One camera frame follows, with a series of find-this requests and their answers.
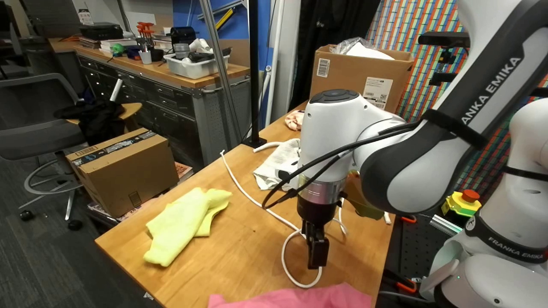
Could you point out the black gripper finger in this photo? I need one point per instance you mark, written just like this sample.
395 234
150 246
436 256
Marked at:
322 251
311 251

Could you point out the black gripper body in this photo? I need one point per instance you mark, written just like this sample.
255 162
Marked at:
311 215

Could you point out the hot pink cloth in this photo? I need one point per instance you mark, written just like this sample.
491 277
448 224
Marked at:
291 298

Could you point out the white towel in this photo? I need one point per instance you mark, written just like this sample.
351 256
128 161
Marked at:
274 164

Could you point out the yellow cloth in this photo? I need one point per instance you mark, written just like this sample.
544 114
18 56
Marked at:
181 224

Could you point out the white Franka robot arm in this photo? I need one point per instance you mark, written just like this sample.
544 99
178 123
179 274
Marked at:
411 164

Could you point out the orange clamp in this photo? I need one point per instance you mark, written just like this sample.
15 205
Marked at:
405 284
407 219

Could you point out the reddish flat board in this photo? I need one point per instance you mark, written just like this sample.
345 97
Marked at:
183 169

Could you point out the yellow red emergency stop button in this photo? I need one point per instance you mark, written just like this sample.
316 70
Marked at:
460 203

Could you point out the cardboard box with white label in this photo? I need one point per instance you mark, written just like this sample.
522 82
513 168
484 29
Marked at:
352 73

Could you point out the black pole stand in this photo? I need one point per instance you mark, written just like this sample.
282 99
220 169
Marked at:
253 68

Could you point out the clear plastic packing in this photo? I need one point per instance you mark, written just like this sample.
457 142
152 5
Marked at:
359 48

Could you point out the silver tripod pole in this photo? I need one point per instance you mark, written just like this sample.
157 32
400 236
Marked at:
219 68

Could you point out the grey workbench with wooden top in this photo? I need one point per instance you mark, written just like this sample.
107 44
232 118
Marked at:
171 96

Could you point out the white plastic bin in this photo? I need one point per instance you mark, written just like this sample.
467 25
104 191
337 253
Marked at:
193 67

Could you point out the cardboard box with black tape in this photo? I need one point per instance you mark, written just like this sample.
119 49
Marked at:
121 171

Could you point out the round wooden stool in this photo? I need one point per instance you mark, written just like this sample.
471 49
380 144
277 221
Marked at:
131 109

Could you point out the grey office chair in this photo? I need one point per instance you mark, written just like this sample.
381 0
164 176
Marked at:
34 137

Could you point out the black mounted camera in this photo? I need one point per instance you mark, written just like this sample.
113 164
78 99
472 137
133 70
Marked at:
445 37

